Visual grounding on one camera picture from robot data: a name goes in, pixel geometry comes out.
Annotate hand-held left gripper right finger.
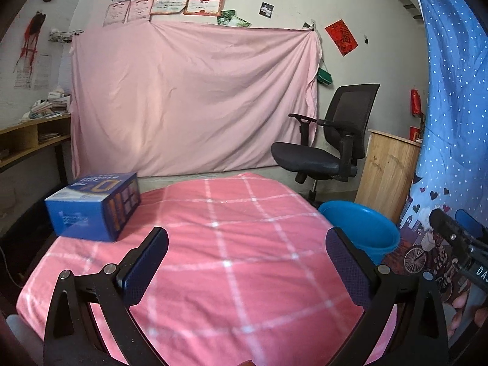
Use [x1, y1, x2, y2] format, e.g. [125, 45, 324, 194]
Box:
[325, 227, 450, 366]

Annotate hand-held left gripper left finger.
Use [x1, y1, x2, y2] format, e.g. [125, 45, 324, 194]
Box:
[44, 227, 170, 366]

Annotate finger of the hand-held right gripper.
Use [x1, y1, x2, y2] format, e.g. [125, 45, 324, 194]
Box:
[429, 209, 477, 254]
[455, 209, 488, 245]

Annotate blue plastic basin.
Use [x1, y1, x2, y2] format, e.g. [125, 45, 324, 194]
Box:
[318, 201, 400, 264]

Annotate person's right hand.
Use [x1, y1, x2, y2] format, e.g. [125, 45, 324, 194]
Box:
[448, 286, 488, 338]

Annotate wooden cabinet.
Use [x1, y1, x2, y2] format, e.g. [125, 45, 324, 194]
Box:
[354, 129, 422, 222]

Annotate pink checked blanket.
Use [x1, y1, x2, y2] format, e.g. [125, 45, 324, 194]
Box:
[17, 173, 399, 366]

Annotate blue cardboard box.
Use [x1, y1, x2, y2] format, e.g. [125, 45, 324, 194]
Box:
[45, 172, 142, 242]

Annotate red hanging decoration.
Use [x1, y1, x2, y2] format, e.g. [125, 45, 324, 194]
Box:
[410, 88, 423, 117]

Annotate black office chair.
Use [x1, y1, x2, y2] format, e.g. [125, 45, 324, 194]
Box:
[271, 83, 381, 203]

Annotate blue dotted printed curtain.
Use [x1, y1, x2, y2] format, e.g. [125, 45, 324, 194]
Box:
[381, 0, 488, 351]

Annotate pink hanging sheet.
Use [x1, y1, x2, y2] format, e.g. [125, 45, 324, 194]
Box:
[70, 21, 320, 178]

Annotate wooden shelf desk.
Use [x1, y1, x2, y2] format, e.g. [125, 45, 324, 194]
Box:
[0, 114, 72, 184]

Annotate stack of newspapers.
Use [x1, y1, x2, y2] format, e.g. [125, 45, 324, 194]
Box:
[25, 91, 72, 120]

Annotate red paper poster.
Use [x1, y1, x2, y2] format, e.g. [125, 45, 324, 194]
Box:
[325, 19, 359, 57]

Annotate green pictures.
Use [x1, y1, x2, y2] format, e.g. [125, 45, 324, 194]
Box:
[217, 9, 252, 29]

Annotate red knot ornament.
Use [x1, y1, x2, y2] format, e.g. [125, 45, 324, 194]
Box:
[13, 11, 47, 73]

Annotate wall calendar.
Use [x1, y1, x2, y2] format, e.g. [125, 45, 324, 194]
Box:
[14, 54, 52, 90]

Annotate wire wall rack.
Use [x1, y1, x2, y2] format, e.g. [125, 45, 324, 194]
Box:
[48, 28, 84, 43]

